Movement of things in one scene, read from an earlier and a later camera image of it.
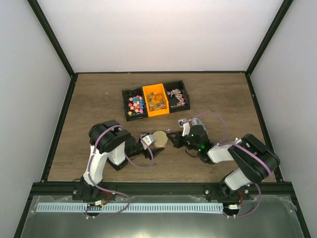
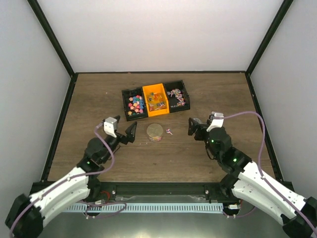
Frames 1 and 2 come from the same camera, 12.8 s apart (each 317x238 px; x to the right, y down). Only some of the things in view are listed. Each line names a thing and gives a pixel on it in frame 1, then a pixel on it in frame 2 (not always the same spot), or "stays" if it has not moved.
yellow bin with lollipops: x=156 y=99 stays
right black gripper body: x=192 y=146 -> x=199 y=137
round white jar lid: x=161 y=138 -> x=154 y=130
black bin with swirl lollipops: x=177 y=95 stays
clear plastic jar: x=160 y=147 -> x=155 y=136
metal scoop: x=196 y=121 stays
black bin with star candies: x=134 y=103 stays
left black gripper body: x=148 y=155 -> x=106 y=158
